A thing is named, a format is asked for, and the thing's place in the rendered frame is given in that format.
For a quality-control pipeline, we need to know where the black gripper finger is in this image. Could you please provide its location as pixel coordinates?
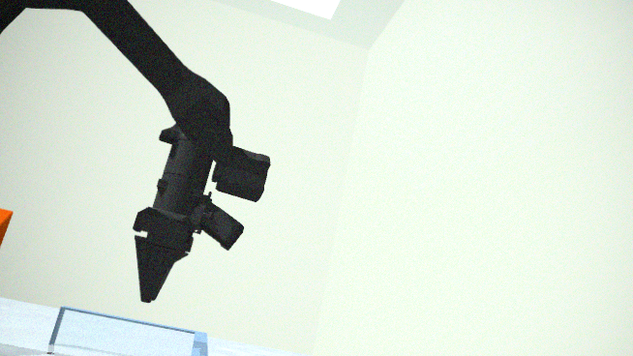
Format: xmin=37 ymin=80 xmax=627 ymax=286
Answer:
xmin=135 ymin=235 xmax=188 ymax=303
xmin=152 ymin=252 xmax=188 ymax=301

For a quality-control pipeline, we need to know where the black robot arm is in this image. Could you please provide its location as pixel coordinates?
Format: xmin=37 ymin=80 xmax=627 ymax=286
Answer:
xmin=0 ymin=0 xmax=271 ymax=251

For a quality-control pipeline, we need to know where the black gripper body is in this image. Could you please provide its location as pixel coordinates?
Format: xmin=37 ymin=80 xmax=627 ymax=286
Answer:
xmin=133 ymin=173 xmax=205 ymax=252

